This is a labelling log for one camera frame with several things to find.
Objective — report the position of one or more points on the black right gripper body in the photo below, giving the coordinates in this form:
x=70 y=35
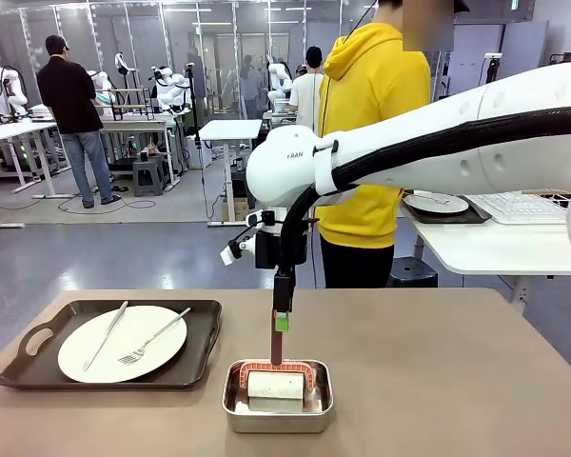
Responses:
x=266 y=250

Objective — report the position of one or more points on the pink maroon lint roller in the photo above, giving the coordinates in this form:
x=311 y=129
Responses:
x=276 y=385

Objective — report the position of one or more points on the dark brown serving tray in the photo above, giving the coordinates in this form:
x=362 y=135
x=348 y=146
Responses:
x=476 y=217
x=202 y=340

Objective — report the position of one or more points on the silver table knife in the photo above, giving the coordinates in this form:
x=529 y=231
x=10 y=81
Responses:
x=106 y=335

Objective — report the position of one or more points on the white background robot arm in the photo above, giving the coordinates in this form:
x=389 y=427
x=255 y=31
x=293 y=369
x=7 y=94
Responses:
x=169 y=90
x=7 y=85
x=102 y=90
x=278 y=81

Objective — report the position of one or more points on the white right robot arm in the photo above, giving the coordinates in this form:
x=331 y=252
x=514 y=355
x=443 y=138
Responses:
x=276 y=171

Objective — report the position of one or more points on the white standing desk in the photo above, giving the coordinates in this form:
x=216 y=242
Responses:
x=228 y=128

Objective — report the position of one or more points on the stainless steel rectangular tray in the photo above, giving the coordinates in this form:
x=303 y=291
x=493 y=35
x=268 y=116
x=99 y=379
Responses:
x=276 y=423

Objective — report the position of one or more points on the black metal stool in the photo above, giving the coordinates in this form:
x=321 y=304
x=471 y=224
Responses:
x=414 y=273

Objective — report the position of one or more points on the grey plastic step stool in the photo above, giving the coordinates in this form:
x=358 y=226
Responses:
x=147 y=178

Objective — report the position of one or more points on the person in white shirt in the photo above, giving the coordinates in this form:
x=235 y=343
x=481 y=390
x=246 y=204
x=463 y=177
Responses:
x=304 y=100

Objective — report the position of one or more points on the black tripod stand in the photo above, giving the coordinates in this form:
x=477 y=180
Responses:
x=195 y=105

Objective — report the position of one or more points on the person in dark clothes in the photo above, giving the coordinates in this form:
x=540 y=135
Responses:
x=251 y=85

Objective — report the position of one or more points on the white background workbench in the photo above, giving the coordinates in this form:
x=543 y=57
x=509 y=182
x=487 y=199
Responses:
x=138 y=124

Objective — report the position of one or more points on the person in yellow hoodie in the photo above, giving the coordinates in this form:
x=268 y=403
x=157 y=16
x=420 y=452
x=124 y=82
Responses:
x=361 y=95

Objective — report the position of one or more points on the white side table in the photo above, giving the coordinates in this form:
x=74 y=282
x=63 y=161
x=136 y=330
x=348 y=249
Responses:
x=495 y=247

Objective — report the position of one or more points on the man in black shirt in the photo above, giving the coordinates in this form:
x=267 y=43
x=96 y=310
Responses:
x=69 y=100

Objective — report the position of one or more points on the white background desk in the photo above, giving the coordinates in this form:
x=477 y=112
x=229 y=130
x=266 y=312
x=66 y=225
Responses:
x=9 y=131

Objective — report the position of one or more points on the black tripod with light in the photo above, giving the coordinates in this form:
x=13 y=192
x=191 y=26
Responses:
x=493 y=62

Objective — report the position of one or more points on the grey door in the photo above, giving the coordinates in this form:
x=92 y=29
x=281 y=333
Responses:
x=523 y=52

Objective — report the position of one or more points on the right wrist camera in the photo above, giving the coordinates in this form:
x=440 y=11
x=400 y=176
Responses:
x=229 y=256

